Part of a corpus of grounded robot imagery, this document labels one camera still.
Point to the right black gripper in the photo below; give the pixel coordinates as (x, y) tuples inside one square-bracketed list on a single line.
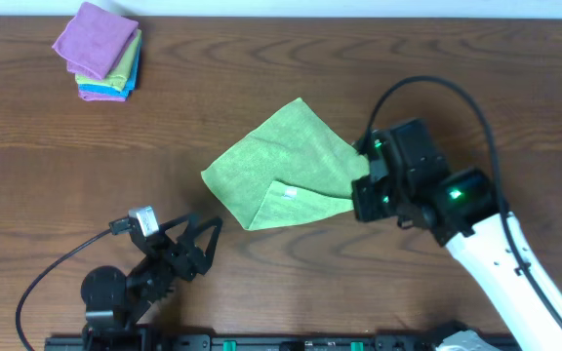
[(371, 182)]

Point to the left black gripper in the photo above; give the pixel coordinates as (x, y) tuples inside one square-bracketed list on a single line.
[(179, 249)]

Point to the green microfiber cloth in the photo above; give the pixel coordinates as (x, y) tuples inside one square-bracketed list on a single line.
[(291, 170)]

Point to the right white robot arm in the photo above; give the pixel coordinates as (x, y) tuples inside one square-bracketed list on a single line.
[(462, 213)]

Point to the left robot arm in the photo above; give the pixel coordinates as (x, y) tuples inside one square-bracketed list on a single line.
[(113, 303)]

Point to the blue folded cloth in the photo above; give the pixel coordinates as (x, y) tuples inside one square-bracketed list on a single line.
[(118, 84)]

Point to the light green folded cloth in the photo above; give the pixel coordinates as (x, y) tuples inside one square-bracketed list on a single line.
[(125, 59)]

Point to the purple folded cloth at bottom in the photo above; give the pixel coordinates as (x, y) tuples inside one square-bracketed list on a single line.
[(92, 96)]

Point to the purple folded cloth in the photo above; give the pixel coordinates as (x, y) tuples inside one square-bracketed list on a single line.
[(92, 96), (94, 40)]

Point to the purple folded cloth on top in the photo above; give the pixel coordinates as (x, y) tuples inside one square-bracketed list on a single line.
[(94, 40)]

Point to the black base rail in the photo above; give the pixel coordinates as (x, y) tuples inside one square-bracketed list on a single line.
[(453, 336)]

